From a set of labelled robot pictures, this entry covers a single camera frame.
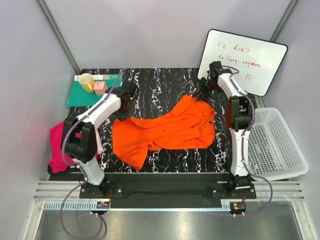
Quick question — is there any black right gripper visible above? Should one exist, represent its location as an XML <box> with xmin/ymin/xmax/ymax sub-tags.
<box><xmin>191</xmin><ymin>77</ymin><xmax>218</xmax><ymax>102</ymax></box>

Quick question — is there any orange t shirt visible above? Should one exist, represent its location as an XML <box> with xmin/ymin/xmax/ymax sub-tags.
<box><xmin>112</xmin><ymin>95</ymin><xmax>216</xmax><ymax>170</ymax></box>

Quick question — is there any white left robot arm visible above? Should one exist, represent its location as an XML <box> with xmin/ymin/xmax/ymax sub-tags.
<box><xmin>60</xmin><ymin>80</ymin><xmax>139</xmax><ymax>198</ymax></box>

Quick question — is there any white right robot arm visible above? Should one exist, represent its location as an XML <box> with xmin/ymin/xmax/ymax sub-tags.
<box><xmin>193</xmin><ymin>61</ymin><xmax>255</xmax><ymax>199</ymax></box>

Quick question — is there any pink cube box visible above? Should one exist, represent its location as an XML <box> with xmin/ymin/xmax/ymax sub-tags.
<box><xmin>93</xmin><ymin>81</ymin><xmax>108</xmax><ymax>96</ymax></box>

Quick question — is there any yellow mug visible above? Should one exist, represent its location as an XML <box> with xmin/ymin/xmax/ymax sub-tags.
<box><xmin>78</xmin><ymin>73</ymin><xmax>95</xmax><ymax>94</ymax></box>

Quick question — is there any white whiteboard with red writing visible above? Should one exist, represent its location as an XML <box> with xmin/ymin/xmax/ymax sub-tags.
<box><xmin>197</xmin><ymin>29</ymin><xmax>288</xmax><ymax>97</ymax></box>

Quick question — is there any folded black t shirt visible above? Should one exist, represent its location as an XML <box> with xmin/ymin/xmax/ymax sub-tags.
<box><xmin>47</xmin><ymin>165</ymin><xmax>77</xmax><ymax>177</ymax></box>

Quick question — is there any folded magenta t shirt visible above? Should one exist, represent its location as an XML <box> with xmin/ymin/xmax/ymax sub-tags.
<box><xmin>48</xmin><ymin>121</ymin><xmax>100</xmax><ymax>174</ymax></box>

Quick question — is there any white perforated plastic basket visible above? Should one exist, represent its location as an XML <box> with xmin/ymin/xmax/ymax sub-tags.
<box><xmin>248</xmin><ymin>107</ymin><xmax>309</xmax><ymax>182</ymax></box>

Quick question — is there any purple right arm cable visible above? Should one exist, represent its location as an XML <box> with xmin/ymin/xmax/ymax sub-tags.
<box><xmin>219</xmin><ymin>65</ymin><xmax>274</xmax><ymax>216</ymax></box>

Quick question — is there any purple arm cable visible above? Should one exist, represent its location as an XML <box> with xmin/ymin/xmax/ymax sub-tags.
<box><xmin>59</xmin><ymin>69</ymin><xmax>126</xmax><ymax>238</ymax></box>
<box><xmin>219</xmin><ymin>65</ymin><xmax>274</xmax><ymax>216</ymax></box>

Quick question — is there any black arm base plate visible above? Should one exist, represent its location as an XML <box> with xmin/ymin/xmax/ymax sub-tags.
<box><xmin>79</xmin><ymin>173</ymin><xmax>257</xmax><ymax>210</ymax></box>

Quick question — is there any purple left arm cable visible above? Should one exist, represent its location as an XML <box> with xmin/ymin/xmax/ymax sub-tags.
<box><xmin>59</xmin><ymin>69</ymin><xmax>126</xmax><ymax>238</ymax></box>

